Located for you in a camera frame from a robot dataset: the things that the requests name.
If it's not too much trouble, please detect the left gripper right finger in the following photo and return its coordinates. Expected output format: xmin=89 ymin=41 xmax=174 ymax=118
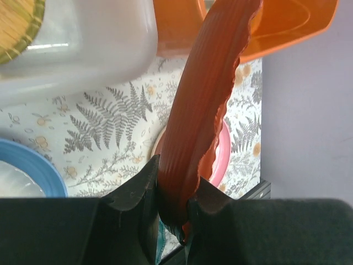
xmin=186 ymin=180 xmax=352 ymax=264

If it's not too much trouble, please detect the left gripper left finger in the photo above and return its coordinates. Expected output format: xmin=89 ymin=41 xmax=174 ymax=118
xmin=1 ymin=155 xmax=159 ymax=264

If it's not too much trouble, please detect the teal scalloped plate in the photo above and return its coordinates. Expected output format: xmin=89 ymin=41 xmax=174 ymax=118
xmin=156 ymin=220 xmax=180 ymax=264

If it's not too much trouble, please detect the red-brown fluted plate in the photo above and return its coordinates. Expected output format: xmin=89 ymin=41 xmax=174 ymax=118
xmin=157 ymin=1 xmax=262 ymax=244

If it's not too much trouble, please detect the round woven bamboo plate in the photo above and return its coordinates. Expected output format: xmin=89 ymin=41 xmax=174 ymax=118
xmin=1 ymin=0 xmax=46 ymax=64

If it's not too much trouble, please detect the white plastic bin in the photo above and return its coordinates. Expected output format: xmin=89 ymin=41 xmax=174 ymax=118
xmin=1 ymin=1 xmax=157 ymax=107

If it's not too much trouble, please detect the pink round plate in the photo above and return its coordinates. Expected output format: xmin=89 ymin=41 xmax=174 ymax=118
xmin=209 ymin=121 xmax=232 ymax=187

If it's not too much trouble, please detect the blue round plate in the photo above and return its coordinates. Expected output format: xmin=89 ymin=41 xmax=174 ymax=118
xmin=1 ymin=139 xmax=68 ymax=198

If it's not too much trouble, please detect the cream round plate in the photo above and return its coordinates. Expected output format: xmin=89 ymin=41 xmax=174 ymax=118
xmin=150 ymin=127 xmax=166 ymax=158

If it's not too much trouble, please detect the floral patterned table mat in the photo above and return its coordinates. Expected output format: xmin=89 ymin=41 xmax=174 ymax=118
xmin=1 ymin=58 xmax=263 ymax=199

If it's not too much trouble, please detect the white deep plate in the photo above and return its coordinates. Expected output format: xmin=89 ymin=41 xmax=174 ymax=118
xmin=0 ymin=161 xmax=46 ymax=198

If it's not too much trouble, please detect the orange plastic tub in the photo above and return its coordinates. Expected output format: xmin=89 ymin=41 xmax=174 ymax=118
xmin=153 ymin=0 xmax=338 ymax=63

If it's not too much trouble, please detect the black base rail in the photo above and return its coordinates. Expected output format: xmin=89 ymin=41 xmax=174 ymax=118
xmin=160 ymin=179 xmax=271 ymax=264

